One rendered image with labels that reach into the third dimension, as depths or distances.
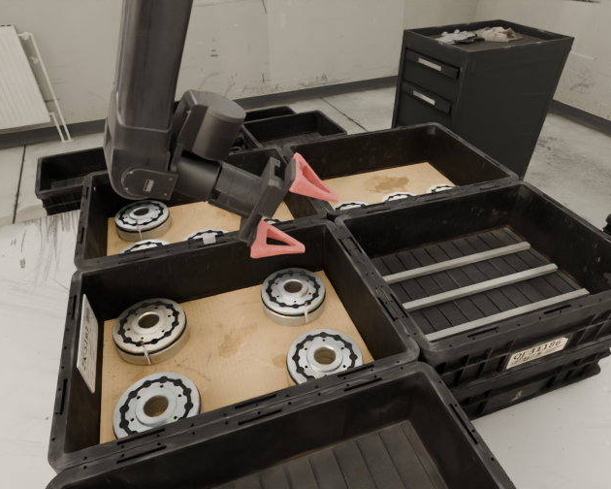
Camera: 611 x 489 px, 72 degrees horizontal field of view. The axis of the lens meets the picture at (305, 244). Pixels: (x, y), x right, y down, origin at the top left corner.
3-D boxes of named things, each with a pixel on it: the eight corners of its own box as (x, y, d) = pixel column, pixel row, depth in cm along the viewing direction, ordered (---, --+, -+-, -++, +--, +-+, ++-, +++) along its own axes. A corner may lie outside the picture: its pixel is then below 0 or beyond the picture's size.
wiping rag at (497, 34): (490, 45, 189) (492, 37, 187) (457, 35, 205) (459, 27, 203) (536, 39, 199) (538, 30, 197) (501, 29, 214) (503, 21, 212)
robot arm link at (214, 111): (109, 149, 51) (118, 193, 46) (133, 59, 45) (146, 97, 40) (201, 168, 58) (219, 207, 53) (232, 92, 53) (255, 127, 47)
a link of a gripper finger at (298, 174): (318, 211, 61) (259, 186, 58) (344, 173, 57) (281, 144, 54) (321, 241, 56) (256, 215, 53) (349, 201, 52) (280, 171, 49)
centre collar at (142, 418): (136, 433, 49) (134, 430, 48) (135, 396, 52) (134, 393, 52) (179, 420, 50) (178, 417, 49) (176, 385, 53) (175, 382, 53)
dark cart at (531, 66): (428, 234, 222) (468, 51, 167) (381, 193, 254) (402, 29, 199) (513, 208, 242) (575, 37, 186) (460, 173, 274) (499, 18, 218)
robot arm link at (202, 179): (166, 172, 56) (156, 193, 51) (182, 126, 52) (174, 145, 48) (216, 191, 58) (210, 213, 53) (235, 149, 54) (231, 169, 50)
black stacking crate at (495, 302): (411, 410, 56) (426, 358, 49) (329, 271, 78) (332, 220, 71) (632, 334, 66) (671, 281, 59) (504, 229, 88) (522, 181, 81)
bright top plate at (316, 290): (273, 322, 62) (273, 319, 62) (253, 279, 70) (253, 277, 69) (335, 304, 65) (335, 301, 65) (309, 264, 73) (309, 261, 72)
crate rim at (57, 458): (53, 486, 40) (44, 475, 38) (77, 280, 62) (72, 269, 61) (423, 369, 50) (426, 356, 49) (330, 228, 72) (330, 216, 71)
